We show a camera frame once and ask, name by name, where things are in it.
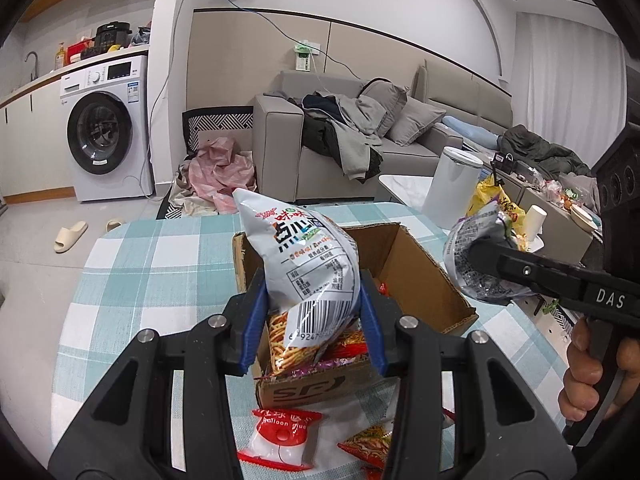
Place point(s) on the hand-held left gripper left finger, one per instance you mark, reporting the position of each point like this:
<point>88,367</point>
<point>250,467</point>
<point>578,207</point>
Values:
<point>255,315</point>

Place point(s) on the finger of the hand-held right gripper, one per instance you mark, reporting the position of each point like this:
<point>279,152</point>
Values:
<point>525,272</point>

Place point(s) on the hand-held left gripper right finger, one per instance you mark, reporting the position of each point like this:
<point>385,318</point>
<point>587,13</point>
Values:
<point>372,325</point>

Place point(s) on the red snack packet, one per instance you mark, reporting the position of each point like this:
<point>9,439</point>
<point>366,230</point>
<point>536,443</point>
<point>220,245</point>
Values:
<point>384,288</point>

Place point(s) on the small noodle snack bag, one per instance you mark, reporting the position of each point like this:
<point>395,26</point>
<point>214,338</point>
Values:
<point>285,345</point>

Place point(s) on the large purple snack bag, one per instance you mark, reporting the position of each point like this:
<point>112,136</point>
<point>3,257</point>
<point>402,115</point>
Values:
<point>465,255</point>

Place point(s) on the brown cardboard box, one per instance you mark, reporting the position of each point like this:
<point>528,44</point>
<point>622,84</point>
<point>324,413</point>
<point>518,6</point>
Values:
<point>425,280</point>

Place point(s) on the white noodle snack bag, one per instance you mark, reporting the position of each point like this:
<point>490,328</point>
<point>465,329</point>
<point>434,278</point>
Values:
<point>300,250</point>

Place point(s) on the person's right hand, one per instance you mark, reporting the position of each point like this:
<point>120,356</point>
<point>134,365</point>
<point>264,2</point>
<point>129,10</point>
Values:
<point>575,375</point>

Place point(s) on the white bowl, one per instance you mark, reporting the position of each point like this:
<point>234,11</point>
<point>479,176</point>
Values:
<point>585,217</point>

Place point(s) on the white paper roll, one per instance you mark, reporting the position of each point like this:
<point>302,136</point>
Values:
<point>534,220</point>

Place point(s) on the coffee table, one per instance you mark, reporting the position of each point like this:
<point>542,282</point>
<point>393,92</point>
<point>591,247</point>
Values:
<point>560,230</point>

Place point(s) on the yellow plastic bag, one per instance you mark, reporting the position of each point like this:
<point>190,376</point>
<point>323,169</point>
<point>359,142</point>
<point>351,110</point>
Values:
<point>512,210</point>

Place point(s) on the dark green jacket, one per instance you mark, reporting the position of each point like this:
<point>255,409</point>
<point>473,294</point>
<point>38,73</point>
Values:
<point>540,150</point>

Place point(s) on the white trash can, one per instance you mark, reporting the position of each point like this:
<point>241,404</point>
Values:
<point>450,185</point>

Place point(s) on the orange-red snack bag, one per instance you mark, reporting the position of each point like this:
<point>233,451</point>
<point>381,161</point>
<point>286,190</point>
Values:
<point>370,445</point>

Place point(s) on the white packet with red ends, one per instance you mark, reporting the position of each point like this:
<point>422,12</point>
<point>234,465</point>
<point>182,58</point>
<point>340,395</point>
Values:
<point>280,440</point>

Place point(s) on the white curtain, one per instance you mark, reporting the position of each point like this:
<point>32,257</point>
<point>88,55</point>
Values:
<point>565,80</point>

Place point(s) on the pink cloth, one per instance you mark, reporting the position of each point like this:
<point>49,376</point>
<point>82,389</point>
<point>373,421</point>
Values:
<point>225,170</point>

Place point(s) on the light blue pillow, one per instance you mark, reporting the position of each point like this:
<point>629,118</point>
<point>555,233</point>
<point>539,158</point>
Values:
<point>470,132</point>

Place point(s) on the grey sofa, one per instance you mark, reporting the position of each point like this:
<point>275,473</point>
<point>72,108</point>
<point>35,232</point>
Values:
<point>275,150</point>

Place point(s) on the beige slipper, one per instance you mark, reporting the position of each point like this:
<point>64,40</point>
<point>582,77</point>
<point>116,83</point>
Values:
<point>114,225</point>
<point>70,237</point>

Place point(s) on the light grey pillow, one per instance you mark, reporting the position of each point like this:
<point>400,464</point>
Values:
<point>415,120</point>

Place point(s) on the white washing machine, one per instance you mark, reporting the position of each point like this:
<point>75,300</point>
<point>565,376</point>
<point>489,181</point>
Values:
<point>135,170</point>

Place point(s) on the black jacket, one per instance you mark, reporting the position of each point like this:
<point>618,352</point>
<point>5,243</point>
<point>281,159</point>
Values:
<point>317,130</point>

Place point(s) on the grey hoodie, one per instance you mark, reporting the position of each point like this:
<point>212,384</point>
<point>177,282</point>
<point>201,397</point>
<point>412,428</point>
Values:
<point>357,130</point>

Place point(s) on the black white patterned chair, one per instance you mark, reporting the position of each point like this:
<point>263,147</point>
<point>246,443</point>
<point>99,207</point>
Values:
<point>215,120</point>

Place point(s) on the dark grey pillow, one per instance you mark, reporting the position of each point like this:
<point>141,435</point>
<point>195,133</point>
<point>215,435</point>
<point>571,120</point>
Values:
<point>385,105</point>

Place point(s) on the white kitchen base cabinet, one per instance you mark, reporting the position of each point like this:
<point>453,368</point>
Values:
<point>35,145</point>

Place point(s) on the black pressure cooker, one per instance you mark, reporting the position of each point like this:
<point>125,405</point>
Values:
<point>112,35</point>

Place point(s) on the red box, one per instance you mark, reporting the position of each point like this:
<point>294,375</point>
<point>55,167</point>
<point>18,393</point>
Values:
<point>77,52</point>

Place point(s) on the yellow bottle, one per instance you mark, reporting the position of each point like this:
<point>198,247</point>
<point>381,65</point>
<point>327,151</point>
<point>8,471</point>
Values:
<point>59,57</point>

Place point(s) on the kitchen faucet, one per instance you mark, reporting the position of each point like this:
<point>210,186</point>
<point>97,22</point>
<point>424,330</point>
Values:
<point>34,62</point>

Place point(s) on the green white wall device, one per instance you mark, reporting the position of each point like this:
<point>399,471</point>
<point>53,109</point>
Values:
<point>303,57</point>

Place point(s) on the kitchen wall cabinet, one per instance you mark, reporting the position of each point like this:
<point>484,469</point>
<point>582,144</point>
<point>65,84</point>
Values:
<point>50,2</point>

